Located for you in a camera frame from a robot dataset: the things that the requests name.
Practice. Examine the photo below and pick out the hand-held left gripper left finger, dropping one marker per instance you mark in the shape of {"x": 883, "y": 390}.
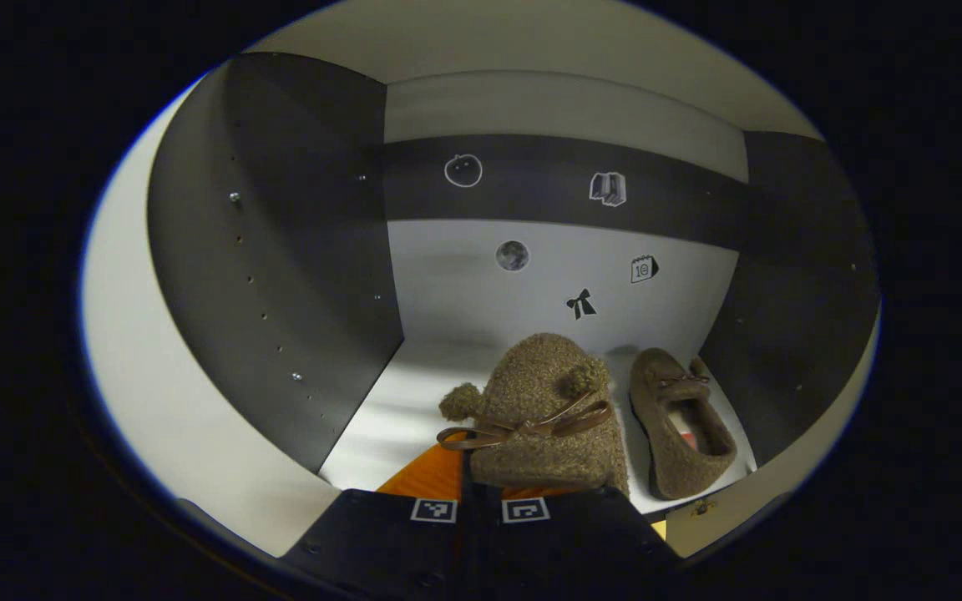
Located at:
{"x": 381, "y": 542}

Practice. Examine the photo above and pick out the white shoe cabinet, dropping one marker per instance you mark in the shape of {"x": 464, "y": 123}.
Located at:
{"x": 464, "y": 275}

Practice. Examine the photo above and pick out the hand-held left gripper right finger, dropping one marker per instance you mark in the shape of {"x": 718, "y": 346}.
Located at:
{"x": 564, "y": 551}

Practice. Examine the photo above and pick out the brown fuzzy shoe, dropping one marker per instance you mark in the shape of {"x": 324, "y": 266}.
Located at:
{"x": 656, "y": 376}
{"x": 531, "y": 376}

